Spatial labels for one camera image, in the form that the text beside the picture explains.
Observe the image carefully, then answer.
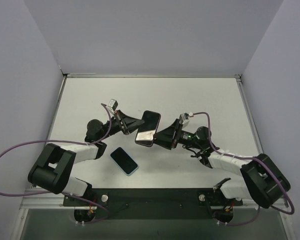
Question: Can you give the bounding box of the black phone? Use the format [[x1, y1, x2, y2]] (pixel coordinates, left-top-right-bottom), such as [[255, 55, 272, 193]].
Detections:
[[135, 110, 161, 147]]

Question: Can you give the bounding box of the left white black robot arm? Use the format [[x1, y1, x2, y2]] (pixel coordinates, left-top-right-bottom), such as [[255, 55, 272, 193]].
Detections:
[[28, 110, 145, 206]]

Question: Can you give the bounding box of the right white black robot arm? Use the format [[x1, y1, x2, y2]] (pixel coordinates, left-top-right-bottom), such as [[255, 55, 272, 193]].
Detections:
[[154, 119, 290, 209]]

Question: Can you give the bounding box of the phone in light blue case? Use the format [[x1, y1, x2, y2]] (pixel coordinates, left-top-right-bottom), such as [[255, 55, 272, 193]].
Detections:
[[110, 147, 139, 176]]

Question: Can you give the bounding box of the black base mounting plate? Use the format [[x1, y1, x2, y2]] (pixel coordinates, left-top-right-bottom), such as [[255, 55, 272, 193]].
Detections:
[[63, 188, 243, 220]]

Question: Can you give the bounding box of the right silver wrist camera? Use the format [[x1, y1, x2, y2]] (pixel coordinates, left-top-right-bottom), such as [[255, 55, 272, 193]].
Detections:
[[179, 112, 194, 128]]

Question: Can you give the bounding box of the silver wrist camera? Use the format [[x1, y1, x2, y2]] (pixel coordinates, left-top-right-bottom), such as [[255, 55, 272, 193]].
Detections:
[[107, 99, 118, 111], [179, 112, 194, 128]]

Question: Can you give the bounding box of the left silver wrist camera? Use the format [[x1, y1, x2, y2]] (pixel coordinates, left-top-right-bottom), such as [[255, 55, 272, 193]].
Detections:
[[107, 99, 118, 111]]

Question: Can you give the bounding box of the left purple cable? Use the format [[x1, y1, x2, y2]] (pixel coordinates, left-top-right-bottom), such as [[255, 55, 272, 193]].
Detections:
[[0, 102, 115, 223]]

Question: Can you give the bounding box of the aluminium table frame rail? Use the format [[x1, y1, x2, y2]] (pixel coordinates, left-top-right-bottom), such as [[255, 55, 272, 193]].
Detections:
[[19, 72, 289, 211]]

